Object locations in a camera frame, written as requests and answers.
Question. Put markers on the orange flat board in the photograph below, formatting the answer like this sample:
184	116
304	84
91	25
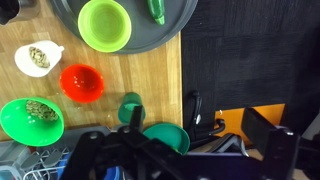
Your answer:
233	116

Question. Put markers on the dark green plate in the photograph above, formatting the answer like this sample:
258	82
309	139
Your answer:
166	135

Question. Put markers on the bright green plastic bowl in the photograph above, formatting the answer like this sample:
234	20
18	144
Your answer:
26	131

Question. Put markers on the lime green bowl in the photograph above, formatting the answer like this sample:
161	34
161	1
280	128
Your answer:
105	25

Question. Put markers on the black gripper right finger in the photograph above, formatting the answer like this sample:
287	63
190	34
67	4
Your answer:
266	136

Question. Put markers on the dark green speckled zucchini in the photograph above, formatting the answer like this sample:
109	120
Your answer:
156	10

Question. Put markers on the large pile of seeds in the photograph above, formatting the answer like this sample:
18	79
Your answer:
41	110

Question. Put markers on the red plastic bowl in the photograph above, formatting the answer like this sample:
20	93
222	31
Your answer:
81	83

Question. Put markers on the small pile of seeds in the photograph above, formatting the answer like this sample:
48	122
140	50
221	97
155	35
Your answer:
39	57

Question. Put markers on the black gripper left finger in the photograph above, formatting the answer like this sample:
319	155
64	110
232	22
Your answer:
136	117

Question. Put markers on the white plastic scoop cup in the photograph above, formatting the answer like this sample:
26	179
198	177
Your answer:
23	62

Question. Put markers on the dark green plastic cup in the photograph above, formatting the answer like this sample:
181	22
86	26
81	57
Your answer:
126	110

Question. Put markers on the large grey round plate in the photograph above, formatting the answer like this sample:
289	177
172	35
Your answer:
143	36

